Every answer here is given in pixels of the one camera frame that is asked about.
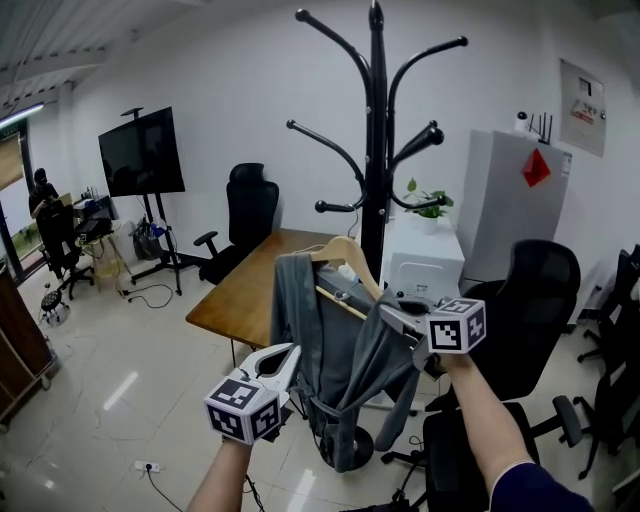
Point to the black metal coat rack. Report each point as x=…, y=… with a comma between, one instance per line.
x=374, y=150

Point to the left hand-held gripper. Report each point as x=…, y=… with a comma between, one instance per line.
x=242, y=412

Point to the green potted plant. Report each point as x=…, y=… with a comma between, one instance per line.
x=429, y=202

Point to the brown wooden desk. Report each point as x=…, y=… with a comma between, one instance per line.
x=240, y=295

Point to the black stool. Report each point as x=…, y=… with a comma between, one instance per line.
x=55, y=302

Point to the grey refrigerator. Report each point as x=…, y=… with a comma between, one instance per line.
x=500, y=225

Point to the black grey office chair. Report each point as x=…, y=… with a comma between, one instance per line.
x=615, y=415

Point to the black router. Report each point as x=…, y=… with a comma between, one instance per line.
x=541, y=135

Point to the white power strip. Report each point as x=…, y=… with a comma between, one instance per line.
x=149, y=466

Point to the black bag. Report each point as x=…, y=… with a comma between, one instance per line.
x=149, y=237

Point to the grey wall panel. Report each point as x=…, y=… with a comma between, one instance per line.
x=582, y=110

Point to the person's dark blue sleeve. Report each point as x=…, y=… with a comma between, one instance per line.
x=540, y=490

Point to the white security camera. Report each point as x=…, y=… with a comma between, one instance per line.
x=522, y=121

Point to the person's right forearm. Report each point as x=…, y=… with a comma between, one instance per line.
x=485, y=420

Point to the grey garment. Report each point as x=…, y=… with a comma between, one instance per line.
x=330, y=365

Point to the small cluttered table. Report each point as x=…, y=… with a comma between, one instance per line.
x=97, y=225

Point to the wooden hanger with bar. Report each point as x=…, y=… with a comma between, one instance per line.
x=350, y=252

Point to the black mesh office chair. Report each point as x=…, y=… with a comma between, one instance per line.
x=540, y=300
x=250, y=210
x=622, y=300
x=62, y=240

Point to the red paper decoration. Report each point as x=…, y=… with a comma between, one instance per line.
x=535, y=167

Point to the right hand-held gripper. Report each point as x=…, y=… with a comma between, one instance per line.
x=455, y=327

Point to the black television on stand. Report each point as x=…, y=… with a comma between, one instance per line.
x=160, y=240

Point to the dark wooden cabinet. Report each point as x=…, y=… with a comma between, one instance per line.
x=22, y=350

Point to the person's left forearm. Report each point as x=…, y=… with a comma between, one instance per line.
x=220, y=480

